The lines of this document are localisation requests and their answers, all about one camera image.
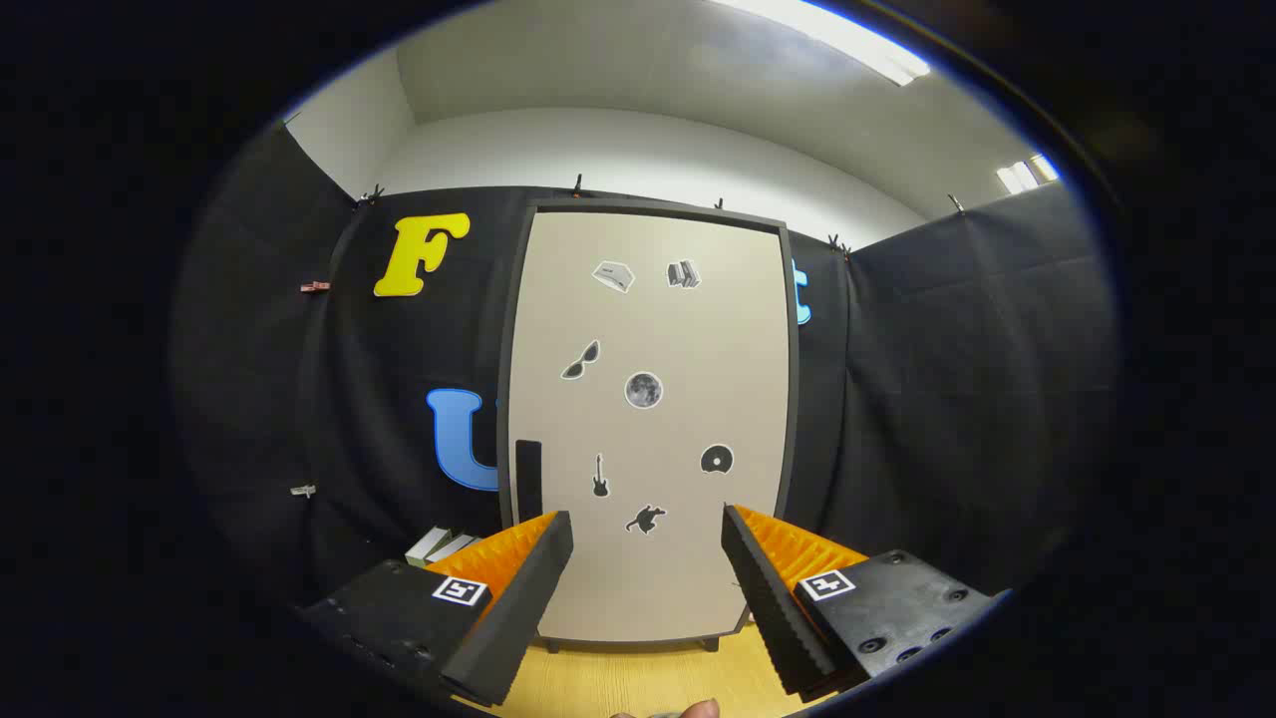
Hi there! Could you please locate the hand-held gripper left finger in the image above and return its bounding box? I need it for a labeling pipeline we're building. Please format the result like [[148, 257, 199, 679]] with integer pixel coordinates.
[[297, 511, 575, 709]]

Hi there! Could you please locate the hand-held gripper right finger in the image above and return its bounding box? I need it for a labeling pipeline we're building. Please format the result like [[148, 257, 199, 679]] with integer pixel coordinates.
[[720, 504, 1010, 699]]

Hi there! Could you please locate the black door handle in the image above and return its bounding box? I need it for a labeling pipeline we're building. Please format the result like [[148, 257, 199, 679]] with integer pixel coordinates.
[[514, 439, 543, 524]]

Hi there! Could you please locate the green book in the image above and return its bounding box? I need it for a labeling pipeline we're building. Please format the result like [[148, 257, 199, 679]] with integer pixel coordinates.
[[404, 526, 456, 565]]

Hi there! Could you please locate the dark grey cabinet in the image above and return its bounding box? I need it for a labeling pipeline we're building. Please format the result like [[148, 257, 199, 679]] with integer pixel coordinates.
[[495, 196, 801, 654]]

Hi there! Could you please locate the black backdrop cloth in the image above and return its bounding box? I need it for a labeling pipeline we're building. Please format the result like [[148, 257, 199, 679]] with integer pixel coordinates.
[[169, 120, 1117, 639]]

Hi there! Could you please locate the ceiling light panel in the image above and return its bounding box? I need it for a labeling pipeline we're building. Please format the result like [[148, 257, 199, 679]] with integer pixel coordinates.
[[708, 0, 933, 89]]

